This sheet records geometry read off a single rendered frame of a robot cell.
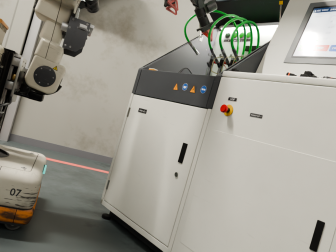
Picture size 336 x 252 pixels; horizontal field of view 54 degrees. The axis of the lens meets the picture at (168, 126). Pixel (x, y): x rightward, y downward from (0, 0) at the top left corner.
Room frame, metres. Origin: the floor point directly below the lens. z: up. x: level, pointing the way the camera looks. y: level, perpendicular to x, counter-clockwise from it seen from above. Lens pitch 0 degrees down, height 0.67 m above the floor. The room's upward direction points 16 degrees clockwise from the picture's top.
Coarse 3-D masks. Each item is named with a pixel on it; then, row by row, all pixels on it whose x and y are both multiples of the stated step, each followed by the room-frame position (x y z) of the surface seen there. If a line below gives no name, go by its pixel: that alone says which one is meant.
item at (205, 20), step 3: (204, 15) 1.90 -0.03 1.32; (198, 18) 1.90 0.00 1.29; (201, 18) 1.89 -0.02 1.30; (204, 18) 1.89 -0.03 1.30; (207, 18) 1.91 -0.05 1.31; (198, 21) 1.92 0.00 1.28; (201, 21) 1.90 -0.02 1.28; (204, 21) 1.90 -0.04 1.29; (207, 21) 1.90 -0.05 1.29; (213, 21) 1.91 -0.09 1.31; (201, 24) 1.91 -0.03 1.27; (204, 24) 1.90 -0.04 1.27; (207, 24) 1.91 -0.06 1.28; (210, 24) 1.92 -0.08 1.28; (201, 27) 1.90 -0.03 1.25; (198, 30) 1.93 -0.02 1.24
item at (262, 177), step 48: (288, 48) 1.63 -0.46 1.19; (240, 96) 1.45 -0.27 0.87; (288, 96) 1.28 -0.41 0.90; (240, 144) 1.39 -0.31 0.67; (288, 144) 1.23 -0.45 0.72; (192, 192) 1.53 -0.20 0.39; (240, 192) 1.34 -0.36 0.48; (288, 192) 1.19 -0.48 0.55; (192, 240) 1.47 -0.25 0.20; (240, 240) 1.29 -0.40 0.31; (288, 240) 1.15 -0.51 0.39
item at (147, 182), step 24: (144, 96) 1.98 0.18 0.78; (144, 120) 1.92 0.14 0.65; (168, 120) 1.77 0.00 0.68; (192, 120) 1.63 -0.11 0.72; (120, 144) 2.05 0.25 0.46; (144, 144) 1.88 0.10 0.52; (168, 144) 1.73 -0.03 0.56; (192, 144) 1.60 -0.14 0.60; (120, 168) 2.00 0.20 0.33; (144, 168) 1.83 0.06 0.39; (168, 168) 1.69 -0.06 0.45; (120, 192) 1.95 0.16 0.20; (144, 192) 1.79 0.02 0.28; (168, 192) 1.65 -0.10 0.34; (144, 216) 1.75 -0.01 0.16; (168, 216) 1.61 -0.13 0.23; (168, 240) 1.58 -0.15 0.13
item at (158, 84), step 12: (144, 72) 2.03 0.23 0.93; (156, 72) 1.94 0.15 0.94; (168, 72) 1.85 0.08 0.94; (144, 84) 2.00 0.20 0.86; (156, 84) 1.91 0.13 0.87; (168, 84) 1.83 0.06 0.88; (180, 84) 1.76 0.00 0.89; (192, 84) 1.69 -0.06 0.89; (204, 84) 1.62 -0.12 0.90; (156, 96) 1.89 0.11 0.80; (168, 96) 1.81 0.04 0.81; (180, 96) 1.74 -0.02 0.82; (192, 96) 1.67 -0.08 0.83; (204, 96) 1.61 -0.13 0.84
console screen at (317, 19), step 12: (312, 12) 1.63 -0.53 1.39; (324, 12) 1.58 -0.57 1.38; (300, 24) 1.65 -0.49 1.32; (312, 24) 1.60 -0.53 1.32; (324, 24) 1.55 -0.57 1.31; (300, 36) 1.61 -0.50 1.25; (312, 36) 1.56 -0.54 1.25; (324, 36) 1.52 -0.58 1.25; (300, 48) 1.58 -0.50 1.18; (312, 48) 1.53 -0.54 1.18; (324, 48) 1.49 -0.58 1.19; (288, 60) 1.60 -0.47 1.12; (300, 60) 1.55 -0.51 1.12; (312, 60) 1.51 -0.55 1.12; (324, 60) 1.47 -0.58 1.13
